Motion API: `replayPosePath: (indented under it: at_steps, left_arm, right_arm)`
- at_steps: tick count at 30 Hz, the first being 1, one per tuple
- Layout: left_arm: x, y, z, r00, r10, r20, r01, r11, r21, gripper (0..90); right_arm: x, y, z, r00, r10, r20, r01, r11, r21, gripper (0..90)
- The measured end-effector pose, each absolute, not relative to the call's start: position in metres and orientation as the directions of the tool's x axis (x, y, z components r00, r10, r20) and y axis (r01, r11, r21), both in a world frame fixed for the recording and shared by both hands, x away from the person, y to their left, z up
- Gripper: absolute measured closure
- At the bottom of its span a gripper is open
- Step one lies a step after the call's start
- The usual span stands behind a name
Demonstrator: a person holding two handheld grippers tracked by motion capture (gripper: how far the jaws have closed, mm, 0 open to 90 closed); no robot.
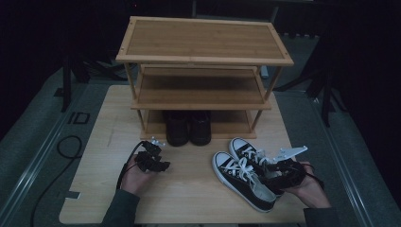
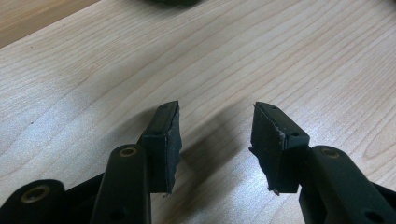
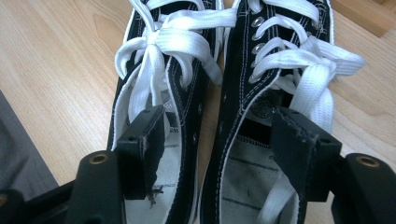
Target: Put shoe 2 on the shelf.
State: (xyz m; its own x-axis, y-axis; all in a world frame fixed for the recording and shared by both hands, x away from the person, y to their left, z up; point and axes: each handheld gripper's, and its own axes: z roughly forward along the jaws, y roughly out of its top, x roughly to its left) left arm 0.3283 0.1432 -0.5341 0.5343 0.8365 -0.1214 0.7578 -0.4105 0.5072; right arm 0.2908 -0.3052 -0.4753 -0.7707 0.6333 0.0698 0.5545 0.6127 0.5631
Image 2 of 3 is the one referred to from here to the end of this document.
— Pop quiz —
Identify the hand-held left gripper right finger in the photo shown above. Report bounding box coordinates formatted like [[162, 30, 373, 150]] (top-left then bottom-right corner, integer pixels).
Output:
[[247, 101, 396, 224]]

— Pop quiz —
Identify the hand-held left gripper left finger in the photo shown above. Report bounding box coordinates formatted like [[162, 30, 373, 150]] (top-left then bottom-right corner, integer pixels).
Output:
[[89, 100, 183, 224]]

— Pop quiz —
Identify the black lace-up shoe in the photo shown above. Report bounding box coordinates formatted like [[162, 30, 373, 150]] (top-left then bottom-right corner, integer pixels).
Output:
[[136, 0, 201, 7]]

